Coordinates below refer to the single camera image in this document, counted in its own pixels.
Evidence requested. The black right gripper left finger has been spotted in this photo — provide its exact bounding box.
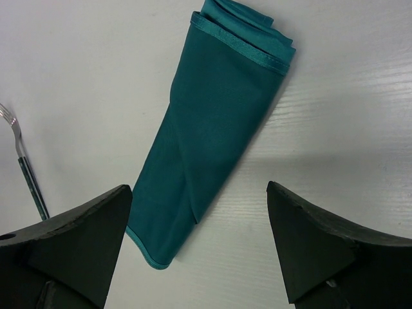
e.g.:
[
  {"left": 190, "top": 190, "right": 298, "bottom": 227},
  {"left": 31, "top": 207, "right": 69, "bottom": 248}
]
[{"left": 1, "top": 185, "right": 132, "bottom": 308}]

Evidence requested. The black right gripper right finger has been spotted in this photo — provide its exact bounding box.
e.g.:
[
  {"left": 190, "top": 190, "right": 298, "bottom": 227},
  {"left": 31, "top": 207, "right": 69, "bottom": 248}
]
[{"left": 267, "top": 182, "right": 411, "bottom": 308}]

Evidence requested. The teal handled fork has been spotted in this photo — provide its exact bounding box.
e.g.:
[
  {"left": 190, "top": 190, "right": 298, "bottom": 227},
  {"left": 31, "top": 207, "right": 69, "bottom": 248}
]
[{"left": 1, "top": 104, "right": 50, "bottom": 221}]

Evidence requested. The teal cloth napkin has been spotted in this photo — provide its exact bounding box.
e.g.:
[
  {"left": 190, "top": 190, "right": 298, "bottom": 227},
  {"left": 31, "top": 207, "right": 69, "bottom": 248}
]
[{"left": 126, "top": 1, "right": 295, "bottom": 270}]

